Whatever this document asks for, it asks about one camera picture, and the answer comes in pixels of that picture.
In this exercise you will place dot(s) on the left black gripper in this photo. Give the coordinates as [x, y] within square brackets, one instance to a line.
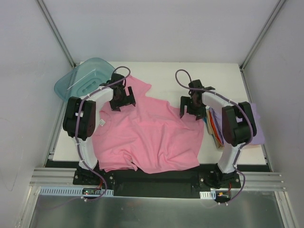
[123, 101]

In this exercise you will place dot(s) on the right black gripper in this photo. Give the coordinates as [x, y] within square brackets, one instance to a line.
[191, 109]

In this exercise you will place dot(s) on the pink t shirt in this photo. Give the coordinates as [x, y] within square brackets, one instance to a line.
[148, 136]

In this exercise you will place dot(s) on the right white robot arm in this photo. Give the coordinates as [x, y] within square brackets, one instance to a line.
[238, 124]

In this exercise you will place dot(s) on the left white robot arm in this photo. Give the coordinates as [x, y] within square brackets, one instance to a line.
[82, 117]

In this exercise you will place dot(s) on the teal plastic tub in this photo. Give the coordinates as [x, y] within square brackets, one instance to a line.
[84, 79]

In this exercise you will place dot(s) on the purple folded t shirt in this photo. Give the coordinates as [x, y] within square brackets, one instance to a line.
[259, 138]

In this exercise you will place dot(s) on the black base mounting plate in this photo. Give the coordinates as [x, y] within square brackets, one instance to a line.
[129, 183]

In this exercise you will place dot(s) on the right aluminium frame post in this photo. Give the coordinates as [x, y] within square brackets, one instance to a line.
[266, 27]

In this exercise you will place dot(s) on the aluminium frame post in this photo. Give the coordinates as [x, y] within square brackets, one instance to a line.
[266, 27]
[55, 31]

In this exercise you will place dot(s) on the right white cable duct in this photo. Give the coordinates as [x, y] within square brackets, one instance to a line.
[207, 195]

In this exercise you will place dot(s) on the white cable duct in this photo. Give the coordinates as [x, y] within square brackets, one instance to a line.
[207, 195]
[75, 191]

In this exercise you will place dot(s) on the front aluminium frame rail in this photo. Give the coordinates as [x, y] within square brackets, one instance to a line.
[52, 177]

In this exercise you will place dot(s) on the left aluminium frame post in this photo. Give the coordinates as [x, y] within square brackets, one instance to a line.
[55, 31]

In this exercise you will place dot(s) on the left white cable duct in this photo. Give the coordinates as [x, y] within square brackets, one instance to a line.
[75, 191]

